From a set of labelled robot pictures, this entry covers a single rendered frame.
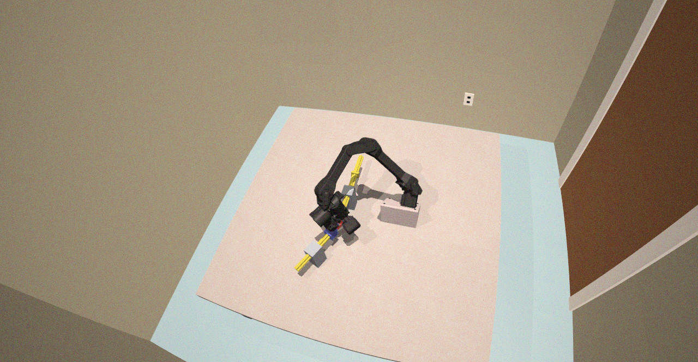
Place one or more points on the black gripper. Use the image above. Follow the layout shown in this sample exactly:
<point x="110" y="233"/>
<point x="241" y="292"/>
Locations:
<point x="350" y="224"/>

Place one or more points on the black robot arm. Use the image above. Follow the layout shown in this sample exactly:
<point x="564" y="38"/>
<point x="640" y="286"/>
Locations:
<point x="331" y="203"/>

